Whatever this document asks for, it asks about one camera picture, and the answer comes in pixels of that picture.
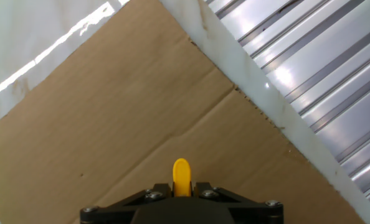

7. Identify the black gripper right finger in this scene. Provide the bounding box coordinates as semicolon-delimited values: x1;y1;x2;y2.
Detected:
191;182;284;224

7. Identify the brown cardboard sheet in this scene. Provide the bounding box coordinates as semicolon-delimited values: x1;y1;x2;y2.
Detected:
0;0;367;224

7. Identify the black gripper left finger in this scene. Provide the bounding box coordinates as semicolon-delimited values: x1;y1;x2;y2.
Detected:
80;182;173;224

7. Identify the yellow plastic bubble ring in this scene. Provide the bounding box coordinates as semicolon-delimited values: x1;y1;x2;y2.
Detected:
172;157;192;198

